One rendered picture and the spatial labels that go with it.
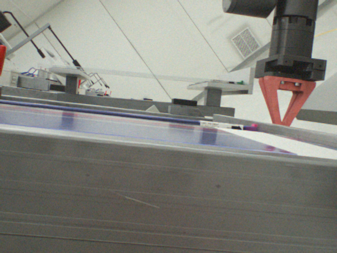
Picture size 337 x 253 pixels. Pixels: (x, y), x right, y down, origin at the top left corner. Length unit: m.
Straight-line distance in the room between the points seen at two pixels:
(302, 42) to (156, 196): 0.42
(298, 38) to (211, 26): 7.98
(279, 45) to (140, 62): 7.76
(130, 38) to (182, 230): 8.18
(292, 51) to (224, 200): 0.40
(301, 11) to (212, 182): 0.42
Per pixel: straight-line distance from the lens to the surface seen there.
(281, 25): 0.62
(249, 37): 8.72
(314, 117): 1.07
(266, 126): 0.58
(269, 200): 0.23
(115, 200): 0.22
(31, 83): 2.03
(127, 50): 8.36
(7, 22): 0.68
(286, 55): 0.58
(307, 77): 0.60
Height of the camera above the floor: 0.87
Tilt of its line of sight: 6 degrees down
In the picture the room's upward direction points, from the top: 36 degrees counter-clockwise
